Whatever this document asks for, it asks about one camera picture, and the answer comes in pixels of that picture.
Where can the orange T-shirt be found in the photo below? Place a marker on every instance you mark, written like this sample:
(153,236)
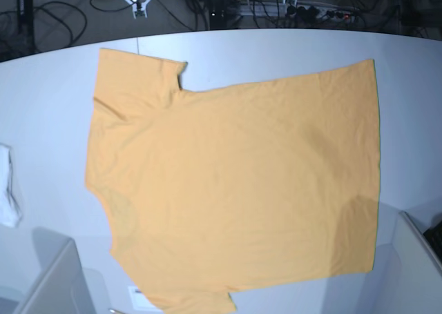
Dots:
(235,188)

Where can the grey box left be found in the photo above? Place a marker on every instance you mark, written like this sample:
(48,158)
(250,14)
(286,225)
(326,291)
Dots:
(61,287)

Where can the grey box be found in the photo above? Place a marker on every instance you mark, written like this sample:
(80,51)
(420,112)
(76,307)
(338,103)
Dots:
(61,287)
(411,279)

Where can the white crumpled cloth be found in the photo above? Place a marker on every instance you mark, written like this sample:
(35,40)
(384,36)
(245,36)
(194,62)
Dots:
(10,211)

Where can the grey box right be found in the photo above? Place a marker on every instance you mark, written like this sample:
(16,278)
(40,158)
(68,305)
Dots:
(411,279)

